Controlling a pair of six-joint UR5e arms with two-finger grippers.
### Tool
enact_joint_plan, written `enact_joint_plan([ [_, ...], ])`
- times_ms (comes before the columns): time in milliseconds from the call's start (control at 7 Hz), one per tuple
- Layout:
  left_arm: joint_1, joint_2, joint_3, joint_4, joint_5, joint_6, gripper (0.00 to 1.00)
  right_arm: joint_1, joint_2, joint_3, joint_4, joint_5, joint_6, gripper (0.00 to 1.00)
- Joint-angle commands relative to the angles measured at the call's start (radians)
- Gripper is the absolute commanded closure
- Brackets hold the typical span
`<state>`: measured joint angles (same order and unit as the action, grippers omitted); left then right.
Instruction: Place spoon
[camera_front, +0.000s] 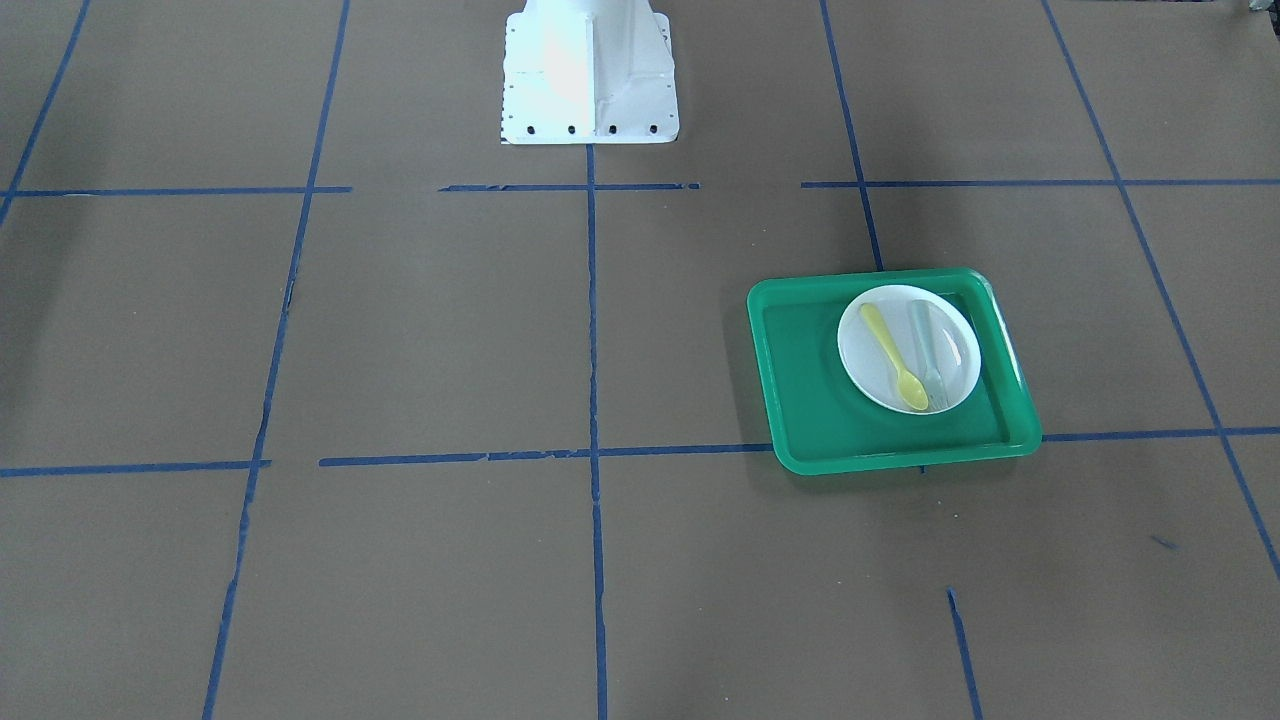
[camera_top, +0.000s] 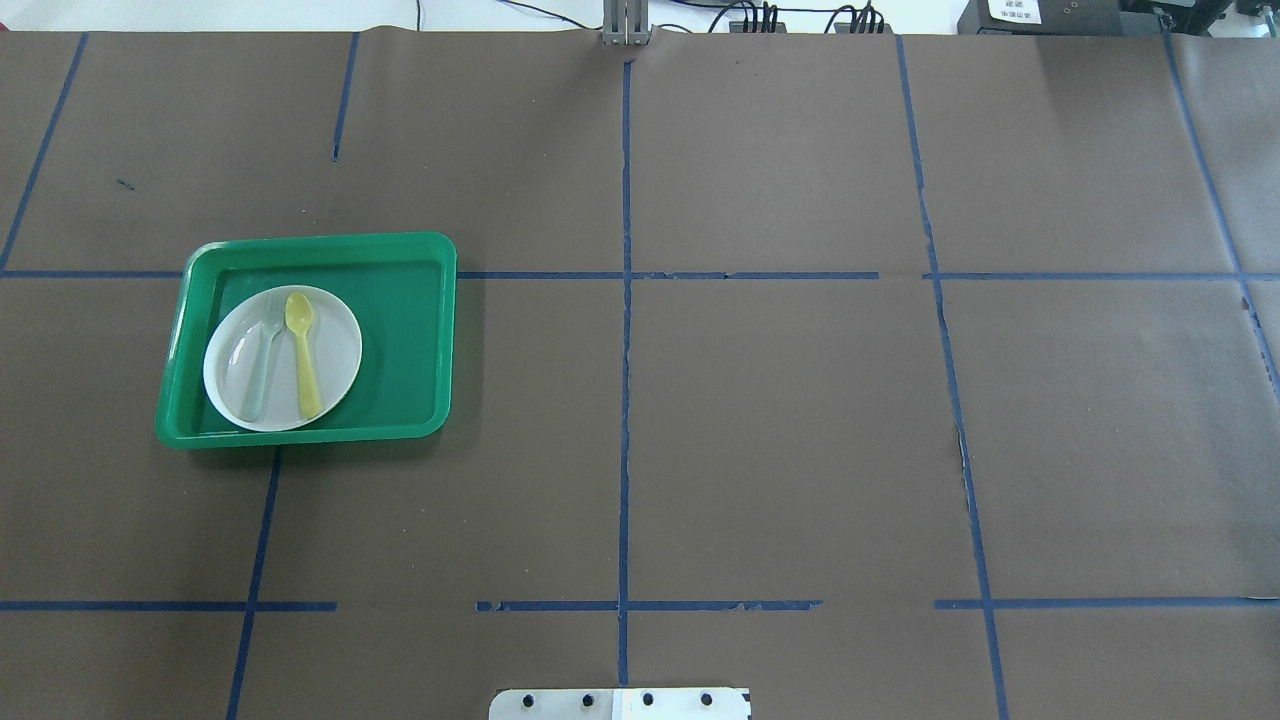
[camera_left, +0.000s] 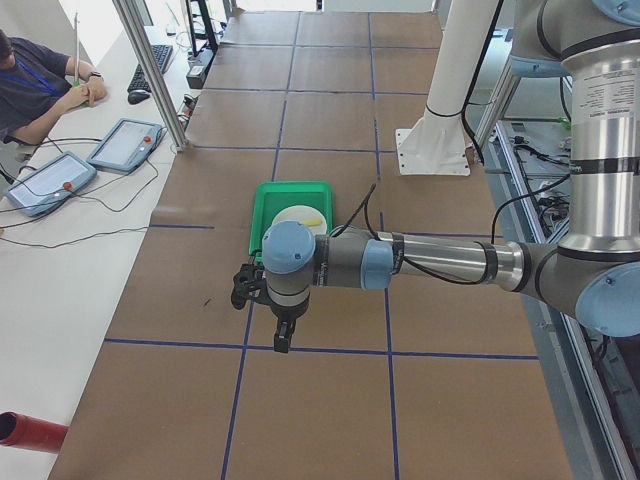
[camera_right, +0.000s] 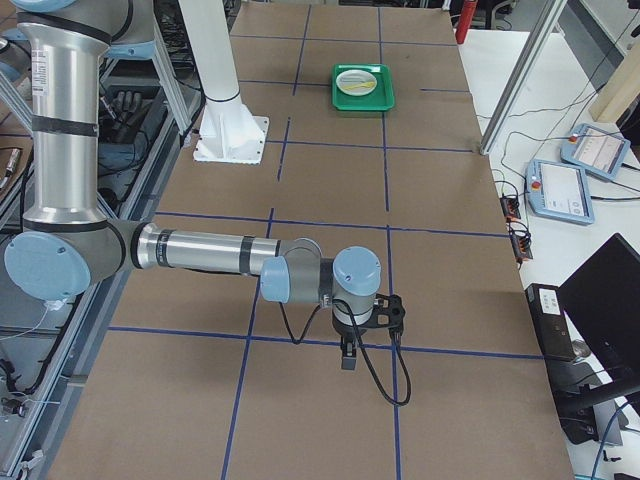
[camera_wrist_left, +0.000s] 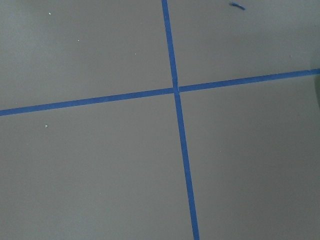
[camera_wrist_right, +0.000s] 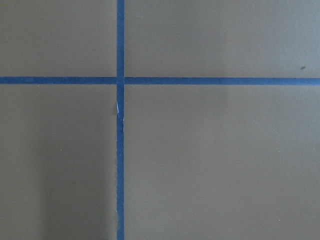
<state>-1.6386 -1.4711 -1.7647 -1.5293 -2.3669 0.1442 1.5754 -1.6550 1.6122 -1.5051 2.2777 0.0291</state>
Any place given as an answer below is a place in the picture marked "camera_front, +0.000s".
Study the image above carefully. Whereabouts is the green plastic tray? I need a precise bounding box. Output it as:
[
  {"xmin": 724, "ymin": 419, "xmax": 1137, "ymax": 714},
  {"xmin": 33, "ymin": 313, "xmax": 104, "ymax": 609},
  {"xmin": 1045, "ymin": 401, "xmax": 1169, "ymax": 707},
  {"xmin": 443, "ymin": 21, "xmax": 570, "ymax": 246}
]
[{"xmin": 748, "ymin": 268, "xmax": 1042, "ymax": 477}]

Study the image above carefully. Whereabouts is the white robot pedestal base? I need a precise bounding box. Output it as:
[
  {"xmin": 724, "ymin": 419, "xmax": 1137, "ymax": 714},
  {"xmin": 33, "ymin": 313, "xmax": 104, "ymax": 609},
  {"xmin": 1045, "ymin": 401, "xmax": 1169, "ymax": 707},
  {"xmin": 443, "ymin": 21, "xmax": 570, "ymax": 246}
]
[{"xmin": 500, "ymin": 1, "xmax": 681, "ymax": 145}]

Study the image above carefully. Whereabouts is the pale green plastic fork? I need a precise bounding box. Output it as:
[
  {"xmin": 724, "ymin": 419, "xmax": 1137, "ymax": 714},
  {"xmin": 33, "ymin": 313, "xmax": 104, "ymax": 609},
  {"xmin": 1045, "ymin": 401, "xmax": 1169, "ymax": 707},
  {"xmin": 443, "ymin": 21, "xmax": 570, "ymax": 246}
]
[{"xmin": 909, "ymin": 300, "xmax": 948, "ymax": 413}]

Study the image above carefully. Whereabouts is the yellow plastic spoon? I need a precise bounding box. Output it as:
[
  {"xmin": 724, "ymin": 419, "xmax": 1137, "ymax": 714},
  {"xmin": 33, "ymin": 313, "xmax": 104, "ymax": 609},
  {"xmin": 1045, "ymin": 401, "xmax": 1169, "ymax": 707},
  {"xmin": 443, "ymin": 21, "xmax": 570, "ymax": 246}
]
[{"xmin": 858, "ymin": 304, "xmax": 931, "ymax": 413}]

